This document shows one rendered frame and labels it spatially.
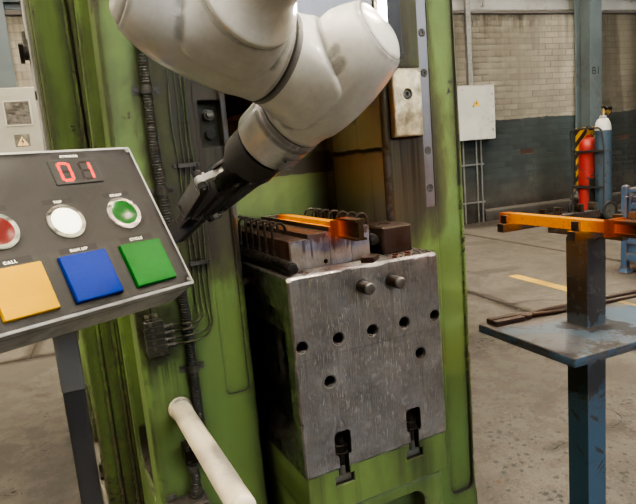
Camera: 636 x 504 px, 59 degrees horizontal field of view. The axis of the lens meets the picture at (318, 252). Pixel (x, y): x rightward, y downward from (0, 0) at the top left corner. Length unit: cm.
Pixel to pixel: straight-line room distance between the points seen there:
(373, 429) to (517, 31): 824
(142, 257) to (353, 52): 52
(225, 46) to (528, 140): 875
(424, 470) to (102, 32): 121
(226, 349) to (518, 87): 810
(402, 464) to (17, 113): 570
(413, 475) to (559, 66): 857
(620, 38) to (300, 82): 999
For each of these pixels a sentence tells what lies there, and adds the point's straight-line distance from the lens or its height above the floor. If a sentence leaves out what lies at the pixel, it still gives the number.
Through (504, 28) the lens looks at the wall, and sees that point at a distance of 910.
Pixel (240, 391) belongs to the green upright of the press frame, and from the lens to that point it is 140.
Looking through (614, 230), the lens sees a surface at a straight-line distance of 123.
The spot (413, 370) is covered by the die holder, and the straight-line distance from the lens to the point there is 136.
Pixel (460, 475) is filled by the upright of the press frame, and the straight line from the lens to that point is 188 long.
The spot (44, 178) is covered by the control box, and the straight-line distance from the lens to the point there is 98.
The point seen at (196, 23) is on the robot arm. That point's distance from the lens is 53.
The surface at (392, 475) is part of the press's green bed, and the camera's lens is 143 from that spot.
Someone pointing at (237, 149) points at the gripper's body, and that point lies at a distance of 71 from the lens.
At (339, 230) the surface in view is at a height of 99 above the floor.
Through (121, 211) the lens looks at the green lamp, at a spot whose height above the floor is 109.
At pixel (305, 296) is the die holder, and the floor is 87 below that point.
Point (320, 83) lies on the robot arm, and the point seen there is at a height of 123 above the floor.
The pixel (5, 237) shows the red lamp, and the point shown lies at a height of 108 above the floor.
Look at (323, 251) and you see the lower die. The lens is 124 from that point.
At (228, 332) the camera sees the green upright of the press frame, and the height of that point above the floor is 77.
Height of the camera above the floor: 115
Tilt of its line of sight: 10 degrees down
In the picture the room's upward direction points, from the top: 5 degrees counter-clockwise
